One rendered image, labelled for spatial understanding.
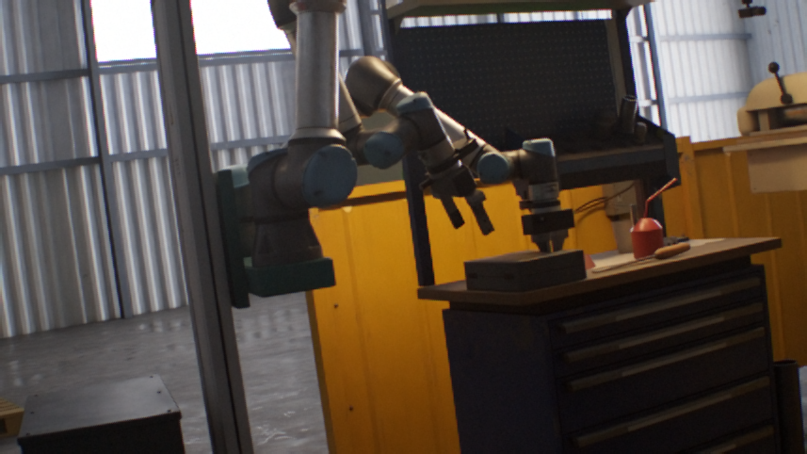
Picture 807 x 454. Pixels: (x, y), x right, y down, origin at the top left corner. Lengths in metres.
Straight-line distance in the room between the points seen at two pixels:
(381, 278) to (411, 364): 0.31
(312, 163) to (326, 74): 0.19
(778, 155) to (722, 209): 1.02
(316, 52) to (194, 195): 0.42
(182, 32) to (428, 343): 1.71
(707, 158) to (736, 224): 0.33
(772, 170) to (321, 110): 1.99
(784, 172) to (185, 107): 2.12
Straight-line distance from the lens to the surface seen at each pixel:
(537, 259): 2.54
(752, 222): 4.84
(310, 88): 2.13
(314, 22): 2.16
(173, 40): 2.34
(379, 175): 9.47
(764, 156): 3.75
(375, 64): 2.65
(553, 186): 2.68
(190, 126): 2.32
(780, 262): 4.98
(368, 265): 3.56
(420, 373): 3.68
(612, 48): 3.38
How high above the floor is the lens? 1.24
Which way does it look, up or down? 2 degrees down
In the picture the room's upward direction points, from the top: 8 degrees counter-clockwise
